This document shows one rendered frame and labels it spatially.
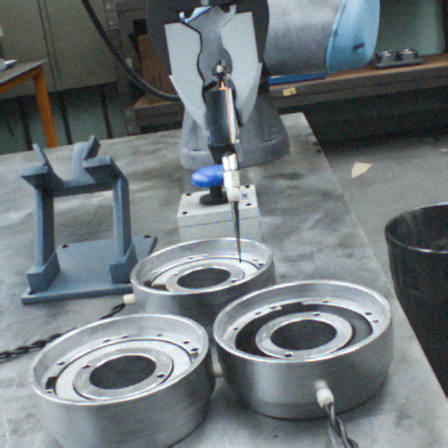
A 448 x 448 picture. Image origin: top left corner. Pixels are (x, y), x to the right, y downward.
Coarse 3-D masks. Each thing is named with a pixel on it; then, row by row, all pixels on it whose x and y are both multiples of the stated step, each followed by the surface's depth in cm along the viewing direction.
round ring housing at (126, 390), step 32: (128, 320) 47; (160, 320) 47; (192, 320) 45; (64, 352) 45; (128, 352) 45; (160, 352) 44; (192, 352) 44; (32, 384) 40; (96, 384) 44; (128, 384) 45; (160, 384) 38; (192, 384) 39; (64, 416) 38; (96, 416) 38; (128, 416) 38; (160, 416) 38; (192, 416) 41
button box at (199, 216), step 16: (208, 192) 70; (224, 192) 68; (240, 192) 68; (192, 208) 66; (208, 208) 65; (224, 208) 64; (240, 208) 64; (256, 208) 64; (192, 224) 64; (208, 224) 64; (224, 224) 64; (240, 224) 64; (256, 224) 64; (256, 240) 65
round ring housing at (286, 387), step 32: (288, 288) 48; (320, 288) 48; (352, 288) 46; (224, 320) 45; (288, 320) 46; (320, 320) 45; (384, 320) 41; (224, 352) 41; (288, 352) 42; (320, 352) 41; (352, 352) 39; (384, 352) 41; (256, 384) 40; (288, 384) 39; (320, 384) 39; (352, 384) 39; (288, 416) 41; (320, 416) 40
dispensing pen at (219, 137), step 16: (224, 64) 61; (224, 80) 60; (208, 96) 58; (224, 96) 58; (208, 112) 58; (224, 112) 57; (208, 128) 57; (224, 128) 57; (208, 144) 57; (224, 144) 57; (224, 160) 58; (224, 176) 58; (240, 256) 56
